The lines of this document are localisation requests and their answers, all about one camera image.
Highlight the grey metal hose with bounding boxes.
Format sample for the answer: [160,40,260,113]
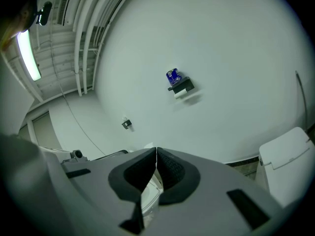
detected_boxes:
[295,70,309,134]

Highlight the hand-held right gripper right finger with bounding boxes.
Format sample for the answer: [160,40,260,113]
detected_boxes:
[141,147,284,236]

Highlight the white door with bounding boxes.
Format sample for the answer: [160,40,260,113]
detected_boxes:
[19,110,63,150]

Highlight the person's face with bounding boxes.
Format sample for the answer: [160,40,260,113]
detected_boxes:
[0,0,38,52]

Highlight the person's grey shirt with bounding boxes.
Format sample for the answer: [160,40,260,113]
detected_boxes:
[0,133,74,236]

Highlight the white toilet paper roll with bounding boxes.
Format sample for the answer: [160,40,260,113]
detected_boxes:
[173,87,189,100]

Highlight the small black wall holder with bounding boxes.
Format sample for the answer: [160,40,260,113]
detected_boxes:
[121,117,134,131]

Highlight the blue toilet paper roll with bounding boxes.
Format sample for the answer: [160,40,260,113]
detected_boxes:
[166,68,183,87]

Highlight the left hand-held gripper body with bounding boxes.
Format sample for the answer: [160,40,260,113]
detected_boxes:
[61,149,89,165]

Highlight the white plastic container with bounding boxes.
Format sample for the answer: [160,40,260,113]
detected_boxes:
[140,175,163,218]

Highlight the white ceiling pipes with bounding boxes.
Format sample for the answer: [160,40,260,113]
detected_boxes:
[73,0,138,97]

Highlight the white ceiling air vent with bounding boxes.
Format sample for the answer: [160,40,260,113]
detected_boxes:
[56,0,76,26]

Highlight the black toilet paper holder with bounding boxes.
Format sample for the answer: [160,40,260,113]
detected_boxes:
[167,76,194,95]

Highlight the long ceiling light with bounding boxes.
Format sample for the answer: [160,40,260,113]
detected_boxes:
[16,29,42,82]

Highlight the thin wall cable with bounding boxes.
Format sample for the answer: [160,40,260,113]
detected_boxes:
[49,26,107,157]

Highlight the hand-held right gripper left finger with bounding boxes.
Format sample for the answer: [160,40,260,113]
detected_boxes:
[61,147,158,236]

